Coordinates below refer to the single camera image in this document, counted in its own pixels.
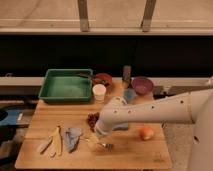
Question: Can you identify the green plastic tray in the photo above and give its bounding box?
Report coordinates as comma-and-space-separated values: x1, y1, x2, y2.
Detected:
39, 69, 93, 103

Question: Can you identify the red yellow apple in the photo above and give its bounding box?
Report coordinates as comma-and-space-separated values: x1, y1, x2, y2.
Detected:
139, 126, 154, 141

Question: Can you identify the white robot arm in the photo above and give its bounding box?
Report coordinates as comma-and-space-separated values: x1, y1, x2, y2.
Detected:
94, 86, 213, 171

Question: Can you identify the white plastic cup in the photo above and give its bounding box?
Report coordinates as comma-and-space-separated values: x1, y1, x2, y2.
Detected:
92, 84, 106, 101

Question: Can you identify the silver metal fork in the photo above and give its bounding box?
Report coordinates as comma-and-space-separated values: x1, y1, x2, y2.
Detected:
83, 138, 114, 150

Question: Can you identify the blue grey cloth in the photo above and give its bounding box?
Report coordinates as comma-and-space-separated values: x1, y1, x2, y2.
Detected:
63, 127, 83, 153

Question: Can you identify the blue object at left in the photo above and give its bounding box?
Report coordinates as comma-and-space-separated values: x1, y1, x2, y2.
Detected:
0, 110, 22, 126

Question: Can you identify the bunch of red grapes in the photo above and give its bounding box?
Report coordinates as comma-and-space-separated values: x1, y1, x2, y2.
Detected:
87, 113, 99, 131

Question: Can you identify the blue sponge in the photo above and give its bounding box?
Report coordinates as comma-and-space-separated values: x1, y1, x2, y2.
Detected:
113, 123, 129, 131

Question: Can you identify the dark rectangular block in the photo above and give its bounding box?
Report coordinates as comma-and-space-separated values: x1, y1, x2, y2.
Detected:
122, 65, 131, 82

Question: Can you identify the red bowl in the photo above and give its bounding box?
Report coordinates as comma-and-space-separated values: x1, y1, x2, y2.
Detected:
93, 73, 112, 87

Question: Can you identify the blue translucent plastic cup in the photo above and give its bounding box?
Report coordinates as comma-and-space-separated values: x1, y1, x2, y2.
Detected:
123, 88, 136, 103

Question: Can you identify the purple bowl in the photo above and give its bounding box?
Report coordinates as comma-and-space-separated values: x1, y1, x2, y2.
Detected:
131, 76, 154, 95

